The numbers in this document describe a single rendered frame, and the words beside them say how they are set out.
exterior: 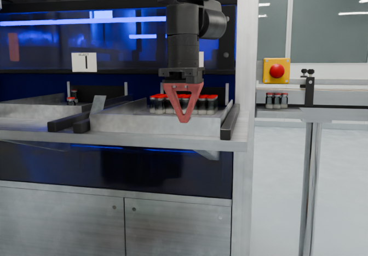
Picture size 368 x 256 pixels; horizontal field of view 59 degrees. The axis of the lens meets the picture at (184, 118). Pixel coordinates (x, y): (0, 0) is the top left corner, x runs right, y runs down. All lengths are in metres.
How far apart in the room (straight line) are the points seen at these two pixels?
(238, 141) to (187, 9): 0.24
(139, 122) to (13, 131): 0.26
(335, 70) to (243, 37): 4.78
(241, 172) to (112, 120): 0.49
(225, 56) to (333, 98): 0.36
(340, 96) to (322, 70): 4.56
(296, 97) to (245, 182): 0.31
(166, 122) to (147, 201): 0.53
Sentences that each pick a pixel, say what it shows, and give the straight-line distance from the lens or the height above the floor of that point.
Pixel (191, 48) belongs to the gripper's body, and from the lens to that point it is 0.56.
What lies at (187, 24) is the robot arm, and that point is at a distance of 0.56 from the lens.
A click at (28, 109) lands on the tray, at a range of 0.89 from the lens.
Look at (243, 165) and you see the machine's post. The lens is 1.00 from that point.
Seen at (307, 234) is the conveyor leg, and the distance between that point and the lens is 1.26.
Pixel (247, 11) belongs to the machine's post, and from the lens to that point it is 0.97.
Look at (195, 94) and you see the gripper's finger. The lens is 0.57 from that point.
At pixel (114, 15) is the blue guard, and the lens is 1.06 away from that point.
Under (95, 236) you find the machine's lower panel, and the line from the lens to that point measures 1.24.
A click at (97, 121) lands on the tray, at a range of 0.67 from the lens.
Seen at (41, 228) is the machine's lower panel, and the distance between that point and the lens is 1.33.
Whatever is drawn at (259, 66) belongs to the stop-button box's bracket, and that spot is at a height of 1.01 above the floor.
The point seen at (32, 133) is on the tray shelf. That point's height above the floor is 0.88.
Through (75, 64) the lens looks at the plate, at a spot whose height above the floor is 1.01.
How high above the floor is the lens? 1.01
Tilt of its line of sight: 9 degrees down
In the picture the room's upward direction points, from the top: straight up
